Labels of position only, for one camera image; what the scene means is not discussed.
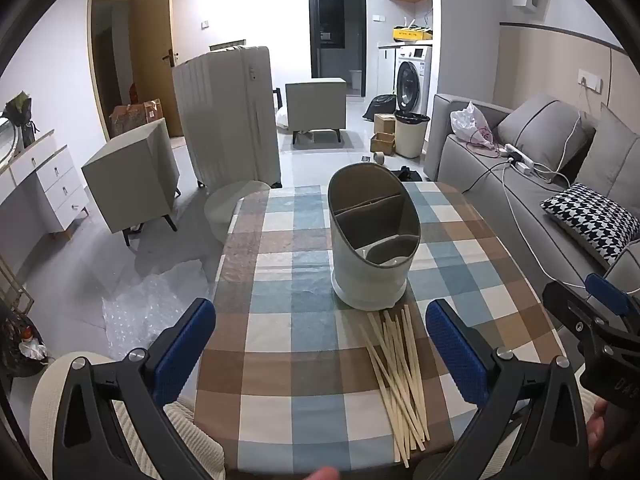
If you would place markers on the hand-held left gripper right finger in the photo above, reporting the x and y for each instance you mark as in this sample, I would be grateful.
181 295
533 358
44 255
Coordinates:
456 350

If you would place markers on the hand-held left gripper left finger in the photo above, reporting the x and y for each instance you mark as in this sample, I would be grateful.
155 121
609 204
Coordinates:
186 350

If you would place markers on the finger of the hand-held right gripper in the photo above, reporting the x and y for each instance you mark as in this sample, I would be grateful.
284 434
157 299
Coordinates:
570 307
610 294

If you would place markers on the bunch of wooden chopsticks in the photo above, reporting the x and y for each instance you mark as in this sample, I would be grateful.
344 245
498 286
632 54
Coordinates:
400 400

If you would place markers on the grey oval utensil holder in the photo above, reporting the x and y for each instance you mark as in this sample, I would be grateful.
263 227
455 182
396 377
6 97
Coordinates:
360 270

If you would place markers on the person's right hand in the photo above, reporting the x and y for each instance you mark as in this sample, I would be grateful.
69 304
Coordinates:
602 435

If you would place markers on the person's left hand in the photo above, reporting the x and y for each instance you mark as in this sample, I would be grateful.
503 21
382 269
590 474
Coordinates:
321 474

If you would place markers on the clear bubble wrap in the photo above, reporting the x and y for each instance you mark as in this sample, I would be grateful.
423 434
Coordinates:
145 305

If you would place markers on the houndstooth pillow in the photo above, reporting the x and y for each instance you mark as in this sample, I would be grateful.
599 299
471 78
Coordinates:
590 222

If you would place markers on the checked tablecloth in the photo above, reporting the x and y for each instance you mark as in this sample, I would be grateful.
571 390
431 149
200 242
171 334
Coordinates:
280 340

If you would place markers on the grey sofa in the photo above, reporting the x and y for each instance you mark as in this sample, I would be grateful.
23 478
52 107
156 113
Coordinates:
530 220

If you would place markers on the grey sofa cushion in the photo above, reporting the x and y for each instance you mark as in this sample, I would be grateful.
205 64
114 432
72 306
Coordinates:
615 155
540 130

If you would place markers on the white power strip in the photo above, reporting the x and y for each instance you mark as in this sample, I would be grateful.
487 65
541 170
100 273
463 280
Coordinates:
517 156

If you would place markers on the dark bag with clutter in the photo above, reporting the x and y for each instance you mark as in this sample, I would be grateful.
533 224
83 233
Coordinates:
25 345

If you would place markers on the large grey bedside cabinet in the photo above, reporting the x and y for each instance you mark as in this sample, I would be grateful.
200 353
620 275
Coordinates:
130 185

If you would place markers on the black floor bag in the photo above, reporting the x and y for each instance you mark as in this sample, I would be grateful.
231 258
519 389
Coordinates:
407 174

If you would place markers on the brown tape roll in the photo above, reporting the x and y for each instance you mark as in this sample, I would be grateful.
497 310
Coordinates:
379 158

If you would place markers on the white plastic bag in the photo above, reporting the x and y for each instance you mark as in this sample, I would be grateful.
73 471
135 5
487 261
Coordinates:
467 122

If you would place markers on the white dresser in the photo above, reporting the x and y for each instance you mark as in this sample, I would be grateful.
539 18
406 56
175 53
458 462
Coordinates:
55 180

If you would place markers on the open cardboard box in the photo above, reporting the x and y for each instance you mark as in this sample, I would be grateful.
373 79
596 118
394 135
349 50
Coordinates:
382 144

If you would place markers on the beige trash bin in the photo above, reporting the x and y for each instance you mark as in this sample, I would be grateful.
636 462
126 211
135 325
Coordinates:
411 135

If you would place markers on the closed cardboard box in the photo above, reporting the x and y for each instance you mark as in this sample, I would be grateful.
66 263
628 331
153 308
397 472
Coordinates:
385 124

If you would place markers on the brown cardboard boxes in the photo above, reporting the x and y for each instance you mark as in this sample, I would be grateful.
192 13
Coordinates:
132 117

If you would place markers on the cream hard-shell suitcase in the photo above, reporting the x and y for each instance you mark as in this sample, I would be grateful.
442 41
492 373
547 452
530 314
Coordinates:
225 110

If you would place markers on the black trash bag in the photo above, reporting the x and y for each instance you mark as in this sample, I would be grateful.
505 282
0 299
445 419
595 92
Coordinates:
380 107

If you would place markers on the round mirror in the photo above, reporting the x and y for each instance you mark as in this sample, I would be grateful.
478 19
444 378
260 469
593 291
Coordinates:
6 142

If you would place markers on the white washing machine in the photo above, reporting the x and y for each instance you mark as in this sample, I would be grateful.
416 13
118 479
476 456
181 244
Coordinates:
412 77

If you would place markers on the small grey bedside cabinet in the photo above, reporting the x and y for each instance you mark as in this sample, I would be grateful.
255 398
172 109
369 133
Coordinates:
315 102

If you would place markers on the wooden door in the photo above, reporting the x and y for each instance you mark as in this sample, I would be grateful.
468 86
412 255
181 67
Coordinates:
150 60

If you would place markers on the black wrapped bouquet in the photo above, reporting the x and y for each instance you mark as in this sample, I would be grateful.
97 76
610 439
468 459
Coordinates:
17 110

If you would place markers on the yellow box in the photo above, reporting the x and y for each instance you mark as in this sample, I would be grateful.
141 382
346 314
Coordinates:
411 34

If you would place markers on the dark glass door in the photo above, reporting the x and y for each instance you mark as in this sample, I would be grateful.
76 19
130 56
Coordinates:
337 25

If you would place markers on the white wall socket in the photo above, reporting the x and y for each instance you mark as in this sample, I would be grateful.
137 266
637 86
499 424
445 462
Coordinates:
590 81

